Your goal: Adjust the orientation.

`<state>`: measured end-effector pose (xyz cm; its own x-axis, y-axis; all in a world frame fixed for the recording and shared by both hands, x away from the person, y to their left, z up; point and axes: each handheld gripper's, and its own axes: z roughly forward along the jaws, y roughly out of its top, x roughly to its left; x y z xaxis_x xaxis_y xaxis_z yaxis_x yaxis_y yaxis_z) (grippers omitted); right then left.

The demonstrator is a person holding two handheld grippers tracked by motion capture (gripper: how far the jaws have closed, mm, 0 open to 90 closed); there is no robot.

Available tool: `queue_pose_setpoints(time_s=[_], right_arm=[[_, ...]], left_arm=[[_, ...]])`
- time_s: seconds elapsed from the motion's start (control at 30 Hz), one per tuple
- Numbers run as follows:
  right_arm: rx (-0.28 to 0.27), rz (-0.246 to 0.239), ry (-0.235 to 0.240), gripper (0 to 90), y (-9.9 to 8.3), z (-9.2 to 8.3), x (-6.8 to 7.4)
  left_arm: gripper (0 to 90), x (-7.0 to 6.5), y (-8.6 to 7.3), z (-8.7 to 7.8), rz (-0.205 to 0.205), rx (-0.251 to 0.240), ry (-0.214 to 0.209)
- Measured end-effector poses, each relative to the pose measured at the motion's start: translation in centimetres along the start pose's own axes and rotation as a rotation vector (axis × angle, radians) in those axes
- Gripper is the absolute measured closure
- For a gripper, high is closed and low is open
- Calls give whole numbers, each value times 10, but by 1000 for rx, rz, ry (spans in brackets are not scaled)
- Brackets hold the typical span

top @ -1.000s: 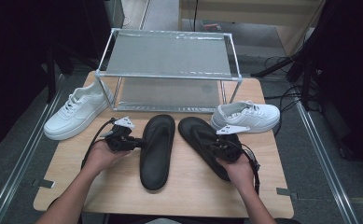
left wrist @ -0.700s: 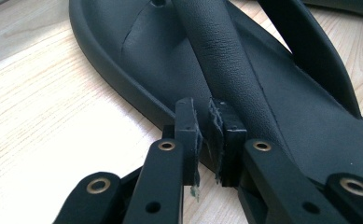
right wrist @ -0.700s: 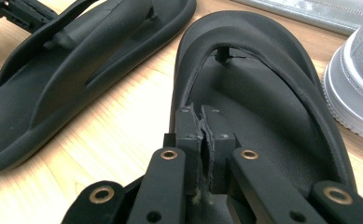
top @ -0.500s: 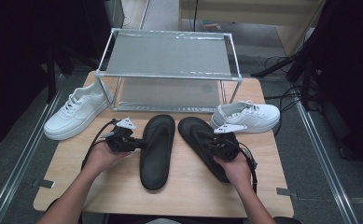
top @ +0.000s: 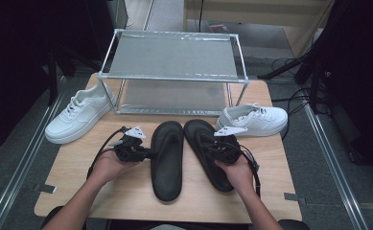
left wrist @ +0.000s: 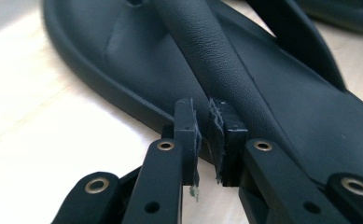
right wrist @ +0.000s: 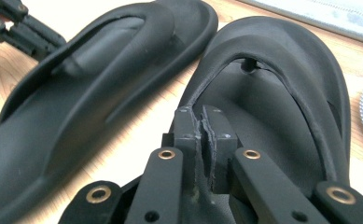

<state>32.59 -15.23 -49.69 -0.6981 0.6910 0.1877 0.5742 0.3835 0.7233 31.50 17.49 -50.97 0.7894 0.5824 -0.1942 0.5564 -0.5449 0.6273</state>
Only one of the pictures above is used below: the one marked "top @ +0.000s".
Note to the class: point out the person's left hand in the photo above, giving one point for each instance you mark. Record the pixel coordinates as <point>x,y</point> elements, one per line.
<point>109,167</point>

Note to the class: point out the metal floor rail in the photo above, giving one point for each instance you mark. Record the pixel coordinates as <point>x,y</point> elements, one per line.
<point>334,169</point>
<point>21,169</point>

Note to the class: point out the wooden cabinet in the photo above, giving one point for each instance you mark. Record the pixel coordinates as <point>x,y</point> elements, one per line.
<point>254,11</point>

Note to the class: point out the person's right hand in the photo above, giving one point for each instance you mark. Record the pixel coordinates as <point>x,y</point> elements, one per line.
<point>240,175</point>

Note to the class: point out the black slipper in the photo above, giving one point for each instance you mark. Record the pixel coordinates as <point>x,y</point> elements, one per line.
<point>166,172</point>
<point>203,166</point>

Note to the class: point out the metal shoe rack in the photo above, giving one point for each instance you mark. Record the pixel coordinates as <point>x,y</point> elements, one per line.
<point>174,56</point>

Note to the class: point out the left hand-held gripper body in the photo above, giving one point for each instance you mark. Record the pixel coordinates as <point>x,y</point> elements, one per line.
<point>129,150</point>

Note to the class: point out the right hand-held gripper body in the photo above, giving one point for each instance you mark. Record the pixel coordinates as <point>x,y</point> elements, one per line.
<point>228,150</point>

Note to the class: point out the grey tape piece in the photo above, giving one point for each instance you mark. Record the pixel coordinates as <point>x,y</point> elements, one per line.
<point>294,198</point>
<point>45,188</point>

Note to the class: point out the black tripod stand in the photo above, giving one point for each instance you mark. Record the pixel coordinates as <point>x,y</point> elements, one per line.
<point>289,67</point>

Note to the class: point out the white sneaker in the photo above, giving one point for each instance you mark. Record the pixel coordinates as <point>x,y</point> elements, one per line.
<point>75,118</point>
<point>254,123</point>

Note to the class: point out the dark curtain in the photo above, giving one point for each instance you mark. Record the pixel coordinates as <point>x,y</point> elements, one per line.
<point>360,64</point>
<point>14,64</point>

